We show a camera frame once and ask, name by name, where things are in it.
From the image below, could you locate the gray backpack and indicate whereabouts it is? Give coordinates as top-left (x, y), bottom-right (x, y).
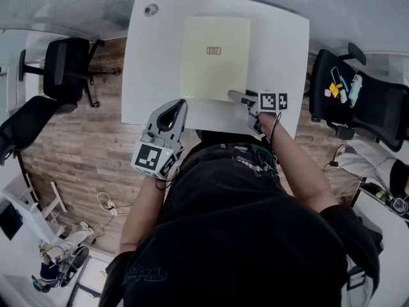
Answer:
top-left (343, 228), bottom-right (384, 307)

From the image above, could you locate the pale green plush toy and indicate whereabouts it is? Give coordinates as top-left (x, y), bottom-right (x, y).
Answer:
top-left (348, 74), bottom-right (364, 108)

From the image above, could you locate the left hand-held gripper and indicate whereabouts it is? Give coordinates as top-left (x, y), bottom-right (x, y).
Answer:
top-left (130, 98), bottom-right (189, 181)

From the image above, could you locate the white metal rack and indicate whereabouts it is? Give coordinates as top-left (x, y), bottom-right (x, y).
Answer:
top-left (0, 180), bottom-right (68, 246)

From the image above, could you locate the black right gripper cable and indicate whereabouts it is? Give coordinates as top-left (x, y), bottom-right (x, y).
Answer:
top-left (269, 112), bottom-right (282, 146)

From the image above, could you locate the dark round stool seat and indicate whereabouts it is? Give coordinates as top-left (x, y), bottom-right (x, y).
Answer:
top-left (68, 246), bottom-right (91, 270)

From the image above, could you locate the black monitor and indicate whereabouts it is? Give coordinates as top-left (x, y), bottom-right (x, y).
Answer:
top-left (0, 200), bottom-right (25, 241)

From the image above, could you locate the waist-worn electronics pack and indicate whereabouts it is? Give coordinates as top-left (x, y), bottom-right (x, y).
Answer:
top-left (223, 142), bottom-right (279, 172)

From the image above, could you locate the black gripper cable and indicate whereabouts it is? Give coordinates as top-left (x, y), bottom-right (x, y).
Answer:
top-left (269, 112), bottom-right (282, 146)
top-left (155, 171), bottom-right (180, 191)

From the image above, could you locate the person's right forearm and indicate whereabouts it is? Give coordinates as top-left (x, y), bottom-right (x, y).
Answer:
top-left (258, 110), bottom-right (339, 214)

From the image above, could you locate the white power strip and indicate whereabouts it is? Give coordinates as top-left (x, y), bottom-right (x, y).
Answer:
top-left (97, 192), bottom-right (121, 217)

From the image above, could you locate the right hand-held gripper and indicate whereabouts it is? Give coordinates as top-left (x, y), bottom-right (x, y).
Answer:
top-left (228, 90), bottom-right (289, 139)

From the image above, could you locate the person's left forearm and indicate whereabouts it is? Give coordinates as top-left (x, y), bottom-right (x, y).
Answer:
top-left (120, 176), bottom-right (167, 254)

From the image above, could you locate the white table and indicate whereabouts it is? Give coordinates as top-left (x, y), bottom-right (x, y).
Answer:
top-left (120, 0), bottom-right (311, 140)

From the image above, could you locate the black mesh office chair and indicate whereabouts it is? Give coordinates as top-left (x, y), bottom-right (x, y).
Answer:
top-left (306, 42), bottom-right (409, 153)

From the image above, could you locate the pale yellow packet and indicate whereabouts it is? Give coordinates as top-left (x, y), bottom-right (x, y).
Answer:
top-left (178, 17), bottom-right (252, 102)

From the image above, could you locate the person's black shirt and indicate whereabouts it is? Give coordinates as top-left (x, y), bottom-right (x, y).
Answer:
top-left (98, 132), bottom-right (381, 307)

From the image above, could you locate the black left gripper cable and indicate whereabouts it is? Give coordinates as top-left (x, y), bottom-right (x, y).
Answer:
top-left (155, 171), bottom-right (180, 191)

